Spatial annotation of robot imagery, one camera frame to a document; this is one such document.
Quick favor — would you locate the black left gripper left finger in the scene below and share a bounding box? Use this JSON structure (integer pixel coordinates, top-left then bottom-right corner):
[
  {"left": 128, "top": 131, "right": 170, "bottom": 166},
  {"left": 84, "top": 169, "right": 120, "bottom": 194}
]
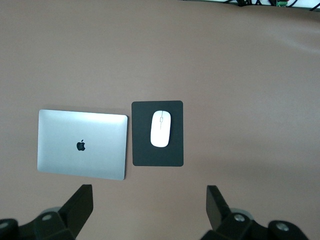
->
[{"left": 32, "top": 184, "right": 94, "bottom": 240}]

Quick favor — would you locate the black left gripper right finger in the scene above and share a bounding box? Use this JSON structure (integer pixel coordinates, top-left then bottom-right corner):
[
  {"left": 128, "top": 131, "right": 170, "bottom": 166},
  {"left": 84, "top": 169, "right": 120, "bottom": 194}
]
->
[{"left": 201, "top": 184, "right": 259, "bottom": 240}]

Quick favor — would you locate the white computer mouse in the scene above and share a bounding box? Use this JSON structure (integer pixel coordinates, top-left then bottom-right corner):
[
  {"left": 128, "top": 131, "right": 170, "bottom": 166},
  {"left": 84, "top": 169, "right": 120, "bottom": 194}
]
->
[{"left": 149, "top": 110, "right": 173, "bottom": 148}]

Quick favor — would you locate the black mouse pad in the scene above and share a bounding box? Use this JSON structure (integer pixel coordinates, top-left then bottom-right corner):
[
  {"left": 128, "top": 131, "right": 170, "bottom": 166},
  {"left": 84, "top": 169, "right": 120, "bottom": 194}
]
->
[{"left": 131, "top": 100, "right": 185, "bottom": 168}]

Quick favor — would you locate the silver laptop with apple logo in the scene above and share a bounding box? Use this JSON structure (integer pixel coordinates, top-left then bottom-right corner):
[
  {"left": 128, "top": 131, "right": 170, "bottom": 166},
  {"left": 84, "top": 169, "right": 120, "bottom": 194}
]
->
[{"left": 37, "top": 108, "right": 129, "bottom": 181}]

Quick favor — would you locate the brown table cover mat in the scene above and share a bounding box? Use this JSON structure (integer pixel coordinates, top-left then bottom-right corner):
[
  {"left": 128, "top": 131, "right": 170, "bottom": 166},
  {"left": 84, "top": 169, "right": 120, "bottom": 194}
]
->
[{"left": 0, "top": 0, "right": 320, "bottom": 240}]

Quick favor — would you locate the black cable bundle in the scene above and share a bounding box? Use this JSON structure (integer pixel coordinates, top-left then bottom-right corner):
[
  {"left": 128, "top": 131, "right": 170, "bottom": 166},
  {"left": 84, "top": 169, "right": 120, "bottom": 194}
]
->
[{"left": 219, "top": 0, "right": 320, "bottom": 12}]

